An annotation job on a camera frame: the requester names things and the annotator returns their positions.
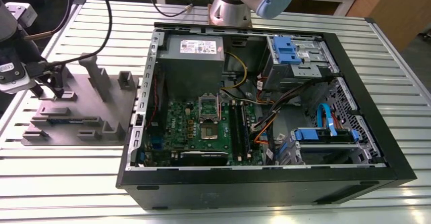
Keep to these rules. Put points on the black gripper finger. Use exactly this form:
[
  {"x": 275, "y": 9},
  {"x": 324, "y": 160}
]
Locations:
[
  {"x": 37, "y": 90},
  {"x": 58, "y": 82}
]

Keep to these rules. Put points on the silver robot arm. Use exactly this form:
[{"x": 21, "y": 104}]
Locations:
[{"x": 228, "y": 12}]

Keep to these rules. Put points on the CPU socket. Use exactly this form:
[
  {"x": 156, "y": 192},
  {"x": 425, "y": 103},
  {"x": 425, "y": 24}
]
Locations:
[{"x": 211, "y": 132}]

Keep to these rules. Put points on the grey parts rack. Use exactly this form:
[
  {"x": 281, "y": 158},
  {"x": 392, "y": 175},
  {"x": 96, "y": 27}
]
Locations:
[{"x": 84, "y": 103}]

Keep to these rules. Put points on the green RAM stick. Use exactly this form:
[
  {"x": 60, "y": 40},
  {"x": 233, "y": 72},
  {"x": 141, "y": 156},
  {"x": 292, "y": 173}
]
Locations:
[{"x": 65, "y": 120}]

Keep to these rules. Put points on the grey power supply unit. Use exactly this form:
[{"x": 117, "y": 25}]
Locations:
[{"x": 191, "y": 70}]

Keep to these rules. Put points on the green motherboard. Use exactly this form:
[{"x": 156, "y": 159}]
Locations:
[{"x": 181, "y": 133}]

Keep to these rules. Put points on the black graphics card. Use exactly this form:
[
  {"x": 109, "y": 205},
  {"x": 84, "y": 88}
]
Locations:
[{"x": 201, "y": 157}]

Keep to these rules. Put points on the black RAM slot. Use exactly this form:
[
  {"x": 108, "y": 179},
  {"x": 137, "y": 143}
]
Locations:
[
  {"x": 237, "y": 133},
  {"x": 244, "y": 133},
  {"x": 233, "y": 133}
]

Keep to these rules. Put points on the black PC case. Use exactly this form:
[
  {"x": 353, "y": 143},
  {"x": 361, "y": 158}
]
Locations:
[{"x": 235, "y": 191}]

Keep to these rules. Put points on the blue plastic drive latch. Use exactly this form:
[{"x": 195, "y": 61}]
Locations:
[
  {"x": 289, "y": 58},
  {"x": 284, "y": 43}
]

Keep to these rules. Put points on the metal drive cage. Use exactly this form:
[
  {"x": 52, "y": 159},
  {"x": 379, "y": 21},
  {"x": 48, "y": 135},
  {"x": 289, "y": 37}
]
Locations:
[{"x": 303, "y": 72}]

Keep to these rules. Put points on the hard disk in blue carrier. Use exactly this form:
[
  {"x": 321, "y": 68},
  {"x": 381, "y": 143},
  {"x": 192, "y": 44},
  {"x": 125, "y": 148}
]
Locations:
[{"x": 307, "y": 134}]

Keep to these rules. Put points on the metal disk bay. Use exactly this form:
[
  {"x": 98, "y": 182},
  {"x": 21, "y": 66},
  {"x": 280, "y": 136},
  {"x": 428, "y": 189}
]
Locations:
[{"x": 336, "y": 148}]

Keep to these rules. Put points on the wooden cabinet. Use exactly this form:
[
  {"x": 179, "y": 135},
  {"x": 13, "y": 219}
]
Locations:
[{"x": 400, "y": 12}]

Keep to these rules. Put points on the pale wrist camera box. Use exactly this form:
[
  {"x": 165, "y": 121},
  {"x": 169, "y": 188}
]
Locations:
[{"x": 10, "y": 80}]

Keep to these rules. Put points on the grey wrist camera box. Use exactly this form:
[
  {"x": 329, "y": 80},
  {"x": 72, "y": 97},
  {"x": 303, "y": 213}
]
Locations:
[{"x": 21, "y": 13}]

